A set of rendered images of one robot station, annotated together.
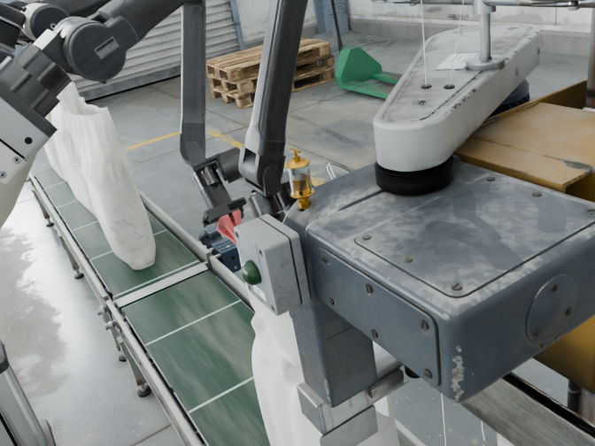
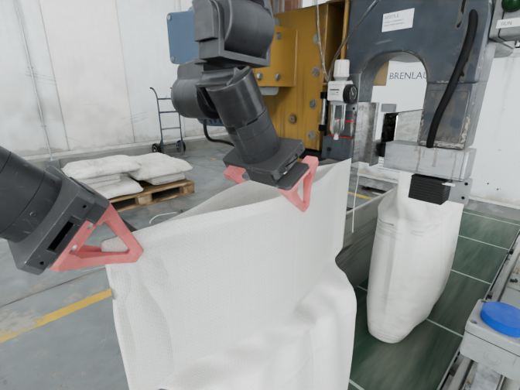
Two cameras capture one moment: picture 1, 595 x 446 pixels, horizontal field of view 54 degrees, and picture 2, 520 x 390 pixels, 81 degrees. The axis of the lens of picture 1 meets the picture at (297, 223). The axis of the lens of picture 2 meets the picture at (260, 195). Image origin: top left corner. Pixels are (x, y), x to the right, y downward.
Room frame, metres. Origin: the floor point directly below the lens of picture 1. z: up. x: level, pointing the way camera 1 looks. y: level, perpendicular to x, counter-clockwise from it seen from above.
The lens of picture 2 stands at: (1.10, 0.43, 1.17)
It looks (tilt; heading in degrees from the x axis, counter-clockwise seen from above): 19 degrees down; 253
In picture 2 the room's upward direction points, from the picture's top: straight up
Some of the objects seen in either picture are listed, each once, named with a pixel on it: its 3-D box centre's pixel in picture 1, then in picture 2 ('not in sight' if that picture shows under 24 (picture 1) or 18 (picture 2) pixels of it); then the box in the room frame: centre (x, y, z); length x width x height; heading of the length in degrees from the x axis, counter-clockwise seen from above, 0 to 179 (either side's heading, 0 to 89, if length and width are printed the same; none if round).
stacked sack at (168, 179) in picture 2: not in sight; (156, 172); (1.24, -3.33, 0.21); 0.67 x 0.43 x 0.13; 117
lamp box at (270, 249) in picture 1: (272, 264); (518, 5); (0.58, 0.04, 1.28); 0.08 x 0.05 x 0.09; 27
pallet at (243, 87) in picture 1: (270, 69); not in sight; (6.68, -0.01, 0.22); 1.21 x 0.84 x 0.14; 117
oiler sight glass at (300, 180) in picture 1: (299, 178); not in sight; (0.61, -0.01, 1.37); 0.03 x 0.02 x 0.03; 27
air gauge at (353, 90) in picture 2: not in sight; (349, 94); (0.75, -0.13, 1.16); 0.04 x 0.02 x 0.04; 27
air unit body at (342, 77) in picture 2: not in sight; (342, 101); (0.75, -0.15, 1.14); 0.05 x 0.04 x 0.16; 117
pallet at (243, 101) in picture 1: (271, 82); not in sight; (6.67, 0.00, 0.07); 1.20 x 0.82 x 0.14; 115
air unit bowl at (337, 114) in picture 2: not in sight; (337, 119); (0.76, -0.15, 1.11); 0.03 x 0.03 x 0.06
